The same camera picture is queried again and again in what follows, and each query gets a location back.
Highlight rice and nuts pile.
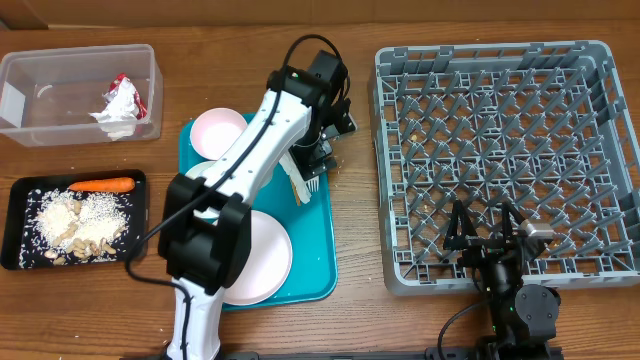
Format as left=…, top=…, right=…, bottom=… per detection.
left=27, top=190, right=131, bottom=266

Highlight white napkin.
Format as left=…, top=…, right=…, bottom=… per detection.
left=90, top=74, right=144, bottom=141

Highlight pink round plate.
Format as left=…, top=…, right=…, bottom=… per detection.
left=224, top=210, right=293, bottom=306

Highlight red foil wrapper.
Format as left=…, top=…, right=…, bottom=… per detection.
left=105, top=73, right=147, bottom=120

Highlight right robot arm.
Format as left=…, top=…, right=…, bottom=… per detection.
left=436, top=200, right=563, bottom=359

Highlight pale green bowl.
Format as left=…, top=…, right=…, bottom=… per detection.
left=185, top=161, right=218, bottom=223

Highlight clear plastic bin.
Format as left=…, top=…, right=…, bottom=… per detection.
left=1, top=44, right=163, bottom=147

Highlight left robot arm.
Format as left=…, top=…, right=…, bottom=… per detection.
left=158, top=66, right=356, bottom=359

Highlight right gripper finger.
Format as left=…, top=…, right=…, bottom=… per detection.
left=445, top=200, right=477, bottom=240
left=501, top=201, right=525, bottom=240

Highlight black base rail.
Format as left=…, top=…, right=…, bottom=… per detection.
left=221, top=347, right=564, bottom=360

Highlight orange carrot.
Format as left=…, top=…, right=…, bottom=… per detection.
left=69, top=177, right=135, bottom=193

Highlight grey dishwasher rack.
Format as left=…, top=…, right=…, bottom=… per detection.
left=370, top=40, right=639, bottom=296

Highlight white plastic fork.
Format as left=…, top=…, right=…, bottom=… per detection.
left=306, top=176, right=320, bottom=193

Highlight black waste tray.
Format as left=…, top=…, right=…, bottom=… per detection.
left=1, top=169, right=149, bottom=270

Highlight teal serving tray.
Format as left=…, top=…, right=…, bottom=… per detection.
left=178, top=112, right=339, bottom=312

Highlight wooden skewer stick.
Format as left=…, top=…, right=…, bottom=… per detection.
left=289, top=179, right=301, bottom=206

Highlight pink bowl with food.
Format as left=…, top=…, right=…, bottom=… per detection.
left=190, top=108, right=247, bottom=160

